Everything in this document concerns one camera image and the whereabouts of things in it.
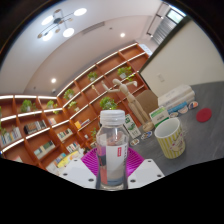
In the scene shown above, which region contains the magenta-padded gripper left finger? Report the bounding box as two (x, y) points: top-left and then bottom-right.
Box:
(59, 148), (101, 189)

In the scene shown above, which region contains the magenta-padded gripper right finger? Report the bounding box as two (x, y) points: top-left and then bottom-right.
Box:
(126, 147), (165, 189)

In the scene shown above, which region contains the clear plastic water bottle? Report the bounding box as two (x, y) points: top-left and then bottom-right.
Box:
(95, 109), (130, 192)

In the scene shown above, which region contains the yellow striped mug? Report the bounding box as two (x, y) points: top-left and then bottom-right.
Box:
(153, 117), (186, 160)

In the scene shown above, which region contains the tall green white carton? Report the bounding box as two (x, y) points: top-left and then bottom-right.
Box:
(123, 113), (142, 139)

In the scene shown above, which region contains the wooden bookshelf unit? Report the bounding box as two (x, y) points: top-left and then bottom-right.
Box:
(0, 42), (150, 171)

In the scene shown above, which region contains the small green white box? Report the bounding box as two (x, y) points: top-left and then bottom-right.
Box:
(148, 106), (170, 128)

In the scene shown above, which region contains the tan chair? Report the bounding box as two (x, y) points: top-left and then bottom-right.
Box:
(134, 89), (159, 116)

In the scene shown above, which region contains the flat round red coaster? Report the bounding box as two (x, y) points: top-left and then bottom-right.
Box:
(195, 107), (213, 123)

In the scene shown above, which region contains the wooden artist mannequin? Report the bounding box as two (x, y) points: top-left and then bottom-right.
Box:
(101, 78), (155, 132)

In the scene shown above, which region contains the branched ceiling lamp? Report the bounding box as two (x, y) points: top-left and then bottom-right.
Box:
(37, 7), (88, 42)

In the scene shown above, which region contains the grey curtain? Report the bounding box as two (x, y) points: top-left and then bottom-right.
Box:
(151, 13), (176, 46)

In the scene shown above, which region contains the ceiling air vent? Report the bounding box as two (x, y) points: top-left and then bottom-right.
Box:
(81, 21), (106, 36)

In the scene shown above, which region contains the window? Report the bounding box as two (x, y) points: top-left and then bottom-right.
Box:
(166, 8), (186, 24)

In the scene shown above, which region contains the black curtain rail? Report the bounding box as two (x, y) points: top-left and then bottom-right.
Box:
(145, 2), (168, 37)

